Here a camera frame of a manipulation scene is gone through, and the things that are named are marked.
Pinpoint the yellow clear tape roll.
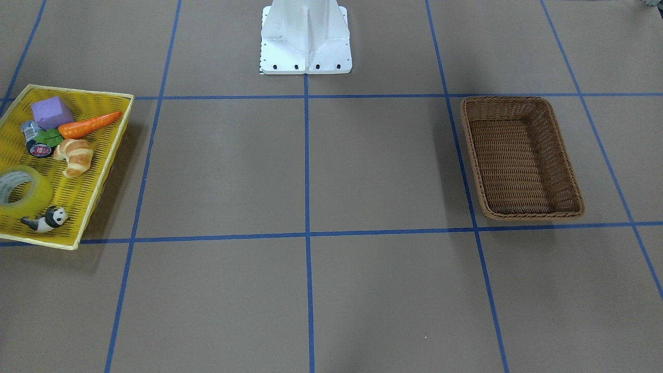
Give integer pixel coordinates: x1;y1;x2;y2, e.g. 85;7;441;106
1;164;54;218

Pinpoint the orange toy carrot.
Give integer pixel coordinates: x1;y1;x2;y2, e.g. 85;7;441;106
38;111;124;148

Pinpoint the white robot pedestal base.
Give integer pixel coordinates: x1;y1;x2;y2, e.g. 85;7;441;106
259;1;353;75

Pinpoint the panda figurine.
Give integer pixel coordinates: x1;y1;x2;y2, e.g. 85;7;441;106
20;206;69;233

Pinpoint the brown wicker basket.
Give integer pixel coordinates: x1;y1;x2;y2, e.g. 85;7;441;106
460;95;585;221

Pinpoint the yellow plastic mesh basket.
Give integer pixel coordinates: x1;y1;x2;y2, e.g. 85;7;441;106
1;83;135;250

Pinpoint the toy croissant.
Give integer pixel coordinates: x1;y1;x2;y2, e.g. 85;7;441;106
52;139;93;179

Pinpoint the purple foam block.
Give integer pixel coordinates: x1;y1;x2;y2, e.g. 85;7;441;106
31;96;75;130

